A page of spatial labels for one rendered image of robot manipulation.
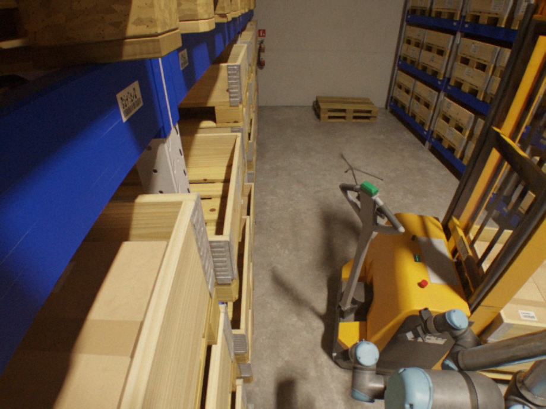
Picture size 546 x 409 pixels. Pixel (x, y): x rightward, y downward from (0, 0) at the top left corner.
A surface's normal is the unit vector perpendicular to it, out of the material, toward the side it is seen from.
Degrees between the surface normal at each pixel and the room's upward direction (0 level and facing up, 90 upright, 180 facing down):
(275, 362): 0
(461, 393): 5
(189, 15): 90
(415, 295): 14
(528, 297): 0
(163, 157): 90
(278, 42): 90
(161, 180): 90
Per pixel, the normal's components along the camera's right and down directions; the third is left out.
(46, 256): 1.00, -0.02
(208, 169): 0.00, -0.79
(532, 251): -0.22, 0.59
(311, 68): 0.04, 0.61
